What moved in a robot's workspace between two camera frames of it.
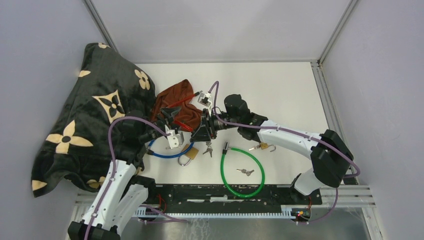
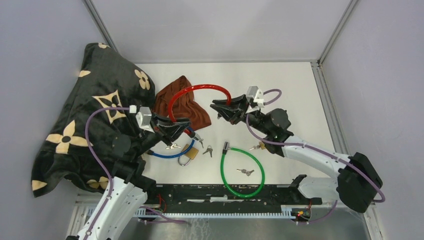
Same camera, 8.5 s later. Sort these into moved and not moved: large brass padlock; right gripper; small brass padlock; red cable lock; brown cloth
Moved: red cable lock; right gripper
Not moved: brown cloth; large brass padlock; small brass padlock
